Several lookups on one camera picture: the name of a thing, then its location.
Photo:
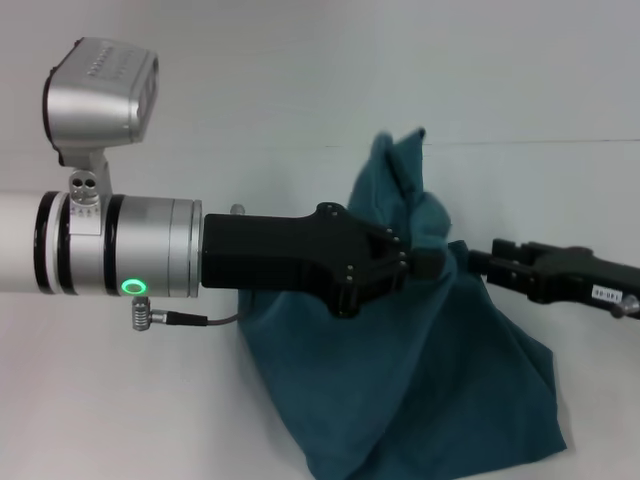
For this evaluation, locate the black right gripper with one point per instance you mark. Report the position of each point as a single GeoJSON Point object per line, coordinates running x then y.
{"type": "Point", "coordinates": [575, 277]}

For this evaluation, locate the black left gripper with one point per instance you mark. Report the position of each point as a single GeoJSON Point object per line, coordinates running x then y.
{"type": "Point", "coordinates": [280, 252]}

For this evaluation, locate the silver plug at left wrist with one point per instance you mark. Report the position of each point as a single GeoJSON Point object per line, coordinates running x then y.
{"type": "Point", "coordinates": [142, 312]}

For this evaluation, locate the teal blue shirt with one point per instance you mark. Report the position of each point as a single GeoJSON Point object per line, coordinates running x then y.
{"type": "Point", "coordinates": [400, 375]}

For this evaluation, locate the short silver stub connector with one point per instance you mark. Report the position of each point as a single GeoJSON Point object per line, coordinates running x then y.
{"type": "Point", "coordinates": [237, 209]}

